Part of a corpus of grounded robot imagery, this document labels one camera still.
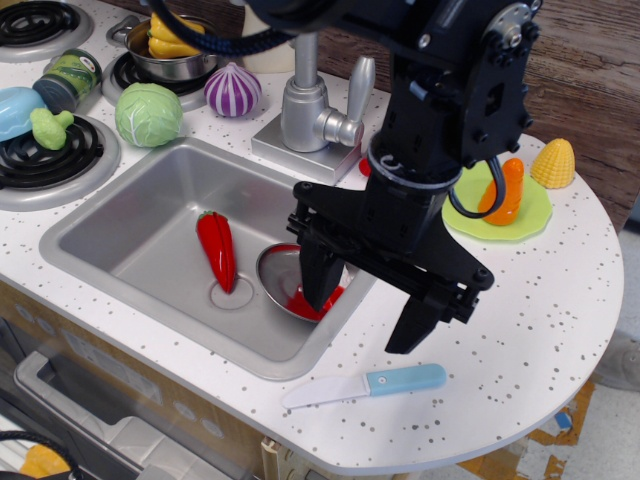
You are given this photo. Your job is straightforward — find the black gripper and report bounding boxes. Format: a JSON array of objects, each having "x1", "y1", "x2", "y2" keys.
[{"x1": 288, "y1": 151, "x2": 494, "y2": 354}]

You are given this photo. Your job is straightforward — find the orange toy carrot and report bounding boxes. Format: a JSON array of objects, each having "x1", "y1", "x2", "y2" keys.
[{"x1": 478, "y1": 158, "x2": 525, "y2": 226}]

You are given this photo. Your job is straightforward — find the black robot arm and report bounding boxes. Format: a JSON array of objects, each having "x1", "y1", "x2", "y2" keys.
[{"x1": 151, "y1": 1, "x2": 539, "y2": 354}]

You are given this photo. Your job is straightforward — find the light green plate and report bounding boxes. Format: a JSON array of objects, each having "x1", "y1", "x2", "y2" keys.
[{"x1": 442, "y1": 164, "x2": 552, "y2": 241}]

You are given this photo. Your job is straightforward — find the small metal bowl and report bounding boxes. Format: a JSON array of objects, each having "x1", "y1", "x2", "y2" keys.
[{"x1": 256, "y1": 243, "x2": 333, "y2": 323}]

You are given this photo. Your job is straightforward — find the red ketchup toy bottle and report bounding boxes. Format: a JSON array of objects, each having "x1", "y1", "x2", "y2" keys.
[{"x1": 358, "y1": 157, "x2": 371, "y2": 177}]

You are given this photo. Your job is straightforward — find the red toy chili pepper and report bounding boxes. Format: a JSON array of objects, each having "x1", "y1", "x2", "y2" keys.
[{"x1": 196, "y1": 211, "x2": 237, "y2": 294}]

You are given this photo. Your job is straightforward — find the silver toy faucet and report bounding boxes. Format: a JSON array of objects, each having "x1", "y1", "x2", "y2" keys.
[{"x1": 252, "y1": 33, "x2": 376, "y2": 185}]

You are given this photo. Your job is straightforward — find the silver sink basin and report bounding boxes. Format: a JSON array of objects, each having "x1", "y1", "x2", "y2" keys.
[{"x1": 38, "y1": 136, "x2": 379, "y2": 382}]

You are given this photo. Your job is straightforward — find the yellow toy corn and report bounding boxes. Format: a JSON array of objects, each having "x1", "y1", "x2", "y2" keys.
[{"x1": 530, "y1": 138, "x2": 575, "y2": 189}]

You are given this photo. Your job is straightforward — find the purple striped toy onion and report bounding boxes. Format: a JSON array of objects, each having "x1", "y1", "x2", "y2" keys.
[{"x1": 204, "y1": 62, "x2": 262, "y2": 118}]

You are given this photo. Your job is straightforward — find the cream toy bottle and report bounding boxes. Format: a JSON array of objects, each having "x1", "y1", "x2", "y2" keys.
[{"x1": 243, "y1": 42, "x2": 295, "y2": 74}]

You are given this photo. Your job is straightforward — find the green toy cabbage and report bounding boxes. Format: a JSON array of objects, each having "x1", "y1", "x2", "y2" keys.
[{"x1": 115, "y1": 83, "x2": 183, "y2": 148}]

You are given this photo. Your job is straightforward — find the yellow toy bell pepper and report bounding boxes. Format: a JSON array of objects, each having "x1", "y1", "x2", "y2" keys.
[{"x1": 147, "y1": 13, "x2": 200, "y2": 59}]

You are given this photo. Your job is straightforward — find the middle stove burner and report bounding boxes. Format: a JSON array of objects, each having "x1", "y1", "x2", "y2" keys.
[{"x1": 101, "y1": 52, "x2": 218, "y2": 111}]

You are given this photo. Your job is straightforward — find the stove burner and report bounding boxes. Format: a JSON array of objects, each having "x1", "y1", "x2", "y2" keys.
[
  {"x1": 101, "y1": 52, "x2": 218, "y2": 111},
  {"x1": 1, "y1": 116, "x2": 120, "y2": 212},
  {"x1": 1, "y1": 1, "x2": 94, "y2": 63}
]

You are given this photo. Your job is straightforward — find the small metal pot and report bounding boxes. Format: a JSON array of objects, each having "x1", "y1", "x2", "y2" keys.
[{"x1": 124, "y1": 21, "x2": 218, "y2": 83}]

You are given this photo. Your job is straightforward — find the front left stove burner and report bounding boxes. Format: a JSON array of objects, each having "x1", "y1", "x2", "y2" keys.
[{"x1": 1, "y1": 116, "x2": 120, "y2": 212}]

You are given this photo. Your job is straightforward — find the green toy broccoli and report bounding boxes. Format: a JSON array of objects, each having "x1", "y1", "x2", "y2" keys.
[{"x1": 30, "y1": 108, "x2": 74, "y2": 151}]

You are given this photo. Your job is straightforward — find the green labelled toy can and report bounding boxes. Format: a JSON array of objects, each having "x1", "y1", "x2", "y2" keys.
[{"x1": 32, "y1": 48, "x2": 102, "y2": 113}]

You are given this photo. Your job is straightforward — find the light blue toy bowl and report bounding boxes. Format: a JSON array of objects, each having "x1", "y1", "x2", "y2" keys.
[{"x1": 0, "y1": 87, "x2": 47, "y2": 141}]

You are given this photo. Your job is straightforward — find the back left stove burner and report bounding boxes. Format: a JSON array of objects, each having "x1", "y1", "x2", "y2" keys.
[{"x1": 1, "y1": 1, "x2": 94, "y2": 63}]

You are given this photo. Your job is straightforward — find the blue handled toy knife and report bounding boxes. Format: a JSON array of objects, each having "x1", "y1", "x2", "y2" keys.
[{"x1": 282, "y1": 364, "x2": 447, "y2": 409}]

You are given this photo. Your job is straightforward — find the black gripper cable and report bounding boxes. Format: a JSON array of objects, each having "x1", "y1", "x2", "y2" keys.
[{"x1": 447, "y1": 155, "x2": 506, "y2": 219}]

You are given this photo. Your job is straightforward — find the grey oven door handle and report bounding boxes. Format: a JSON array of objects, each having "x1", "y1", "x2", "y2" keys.
[{"x1": 13, "y1": 351, "x2": 151, "y2": 479}]

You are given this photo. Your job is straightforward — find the yellow object with black cable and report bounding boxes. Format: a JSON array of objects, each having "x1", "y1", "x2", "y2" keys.
[{"x1": 1, "y1": 430, "x2": 84, "y2": 479}]

